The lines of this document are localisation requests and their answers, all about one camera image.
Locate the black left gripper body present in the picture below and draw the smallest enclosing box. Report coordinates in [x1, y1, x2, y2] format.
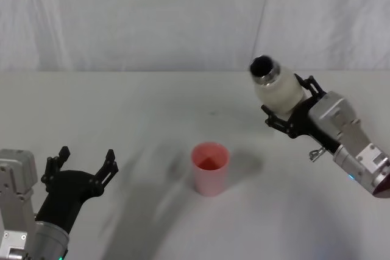
[34, 169, 104, 237]

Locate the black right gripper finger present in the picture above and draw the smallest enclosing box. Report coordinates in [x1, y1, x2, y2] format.
[261, 104, 297, 139]
[293, 73, 326, 99]

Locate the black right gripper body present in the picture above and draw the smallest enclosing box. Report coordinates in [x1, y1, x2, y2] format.
[287, 94, 342, 155]

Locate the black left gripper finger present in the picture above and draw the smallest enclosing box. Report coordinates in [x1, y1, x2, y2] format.
[91, 148, 119, 188]
[40, 146, 72, 184]

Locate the cream vacuum bottle steel neck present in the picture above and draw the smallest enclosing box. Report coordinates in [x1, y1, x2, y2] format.
[249, 54, 306, 115]

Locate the white table cloth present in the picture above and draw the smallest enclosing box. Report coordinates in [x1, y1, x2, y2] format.
[0, 69, 390, 260]

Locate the pink cup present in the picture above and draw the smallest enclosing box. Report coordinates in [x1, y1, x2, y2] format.
[190, 141, 230, 197]

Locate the white wrinkled backdrop cloth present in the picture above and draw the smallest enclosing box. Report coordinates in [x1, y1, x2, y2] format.
[0, 0, 390, 74]

